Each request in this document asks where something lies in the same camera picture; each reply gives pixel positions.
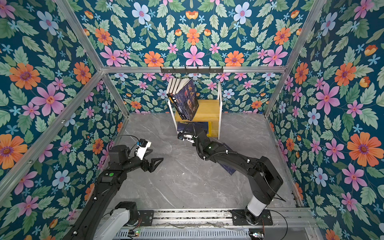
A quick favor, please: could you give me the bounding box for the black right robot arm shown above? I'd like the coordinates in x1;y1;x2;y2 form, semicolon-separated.
178;128;284;225

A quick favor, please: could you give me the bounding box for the black hook rail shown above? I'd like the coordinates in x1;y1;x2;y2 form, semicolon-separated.
160;67;224;75

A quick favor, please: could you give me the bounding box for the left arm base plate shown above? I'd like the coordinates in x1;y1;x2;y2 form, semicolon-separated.
127;210;155;228

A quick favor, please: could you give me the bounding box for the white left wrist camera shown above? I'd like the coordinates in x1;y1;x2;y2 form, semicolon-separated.
135;139;152;160

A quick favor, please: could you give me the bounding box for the dark book orange calligraphy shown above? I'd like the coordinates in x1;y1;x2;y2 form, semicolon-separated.
174;78;188;120

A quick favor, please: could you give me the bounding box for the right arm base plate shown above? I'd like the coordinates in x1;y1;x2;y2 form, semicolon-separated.
230;209;273;226

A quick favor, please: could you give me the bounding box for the aluminium mounting rail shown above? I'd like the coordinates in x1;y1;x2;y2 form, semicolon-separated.
139;208;318;229

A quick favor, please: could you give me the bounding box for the black wolf cover book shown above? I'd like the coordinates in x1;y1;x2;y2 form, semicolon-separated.
168;78;183;119

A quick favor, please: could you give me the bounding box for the small dark blue book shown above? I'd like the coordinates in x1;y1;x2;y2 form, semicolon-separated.
220;143;236;176

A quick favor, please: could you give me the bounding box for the white wooden book shelf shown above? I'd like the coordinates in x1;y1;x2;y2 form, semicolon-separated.
166;83;223;139

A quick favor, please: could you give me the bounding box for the yellow cartoon cover book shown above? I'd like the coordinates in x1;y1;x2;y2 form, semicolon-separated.
203;122;214;137

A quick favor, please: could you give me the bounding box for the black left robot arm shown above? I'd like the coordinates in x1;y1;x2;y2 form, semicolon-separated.
63;145;164;240

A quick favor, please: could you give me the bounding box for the black book on shelf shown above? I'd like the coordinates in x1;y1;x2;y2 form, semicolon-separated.
166;78;175;95

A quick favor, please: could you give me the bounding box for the dark patterned book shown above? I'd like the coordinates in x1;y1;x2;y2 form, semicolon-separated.
182;78;199;121

